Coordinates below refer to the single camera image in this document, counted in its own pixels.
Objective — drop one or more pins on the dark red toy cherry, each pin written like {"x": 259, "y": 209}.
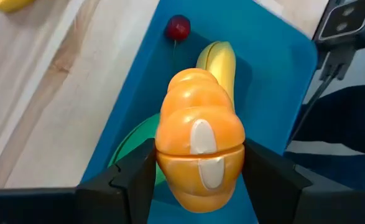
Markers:
{"x": 178, "y": 28}

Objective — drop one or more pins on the grey table-level camera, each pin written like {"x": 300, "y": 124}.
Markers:
{"x": 344, "y": 21}

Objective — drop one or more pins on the teal plastic tupperware container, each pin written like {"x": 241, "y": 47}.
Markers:
{"x": 269, "y": 68}

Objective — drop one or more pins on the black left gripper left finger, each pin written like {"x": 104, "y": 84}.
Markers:
{"x": 61, "y": 205}

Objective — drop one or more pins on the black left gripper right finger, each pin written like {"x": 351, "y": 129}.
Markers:
{"x": 309, "y": 205}

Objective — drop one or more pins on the orange toy fruit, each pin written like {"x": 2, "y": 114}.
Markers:
{"x": 197, "y": 99}

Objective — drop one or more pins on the yellow toy banana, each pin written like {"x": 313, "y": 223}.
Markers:
{"x": 222, "y": 65}

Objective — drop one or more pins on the small yellow toy pepper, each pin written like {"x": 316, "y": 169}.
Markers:
{"x": 8, "y": 4}

